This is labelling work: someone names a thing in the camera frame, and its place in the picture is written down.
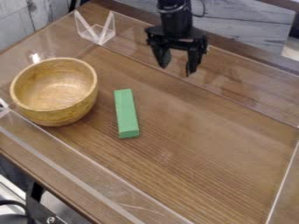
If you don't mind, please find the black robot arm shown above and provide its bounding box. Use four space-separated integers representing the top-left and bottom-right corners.
144 0 208 76

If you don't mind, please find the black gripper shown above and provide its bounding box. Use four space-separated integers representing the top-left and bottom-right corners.
144 25 208 76

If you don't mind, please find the black table leg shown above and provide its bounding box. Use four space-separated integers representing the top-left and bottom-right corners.
29 182 44 202

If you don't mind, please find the green rectangular block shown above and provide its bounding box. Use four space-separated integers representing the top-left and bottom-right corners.
113 88 139 138

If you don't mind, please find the clear acrylic corner bracket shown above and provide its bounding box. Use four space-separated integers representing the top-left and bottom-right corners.
73 10 116 46

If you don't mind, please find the clear acrylic barrier wall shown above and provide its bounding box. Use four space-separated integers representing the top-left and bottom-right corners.
0 3 299 224

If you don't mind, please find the brown wooden bowl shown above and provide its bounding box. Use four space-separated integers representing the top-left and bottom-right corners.
9 57 98 127

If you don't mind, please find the black table clamp mount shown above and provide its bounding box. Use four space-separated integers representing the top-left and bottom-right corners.
25 198 68 224

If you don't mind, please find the black cable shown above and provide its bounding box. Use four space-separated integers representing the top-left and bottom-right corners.
0 199 33 224

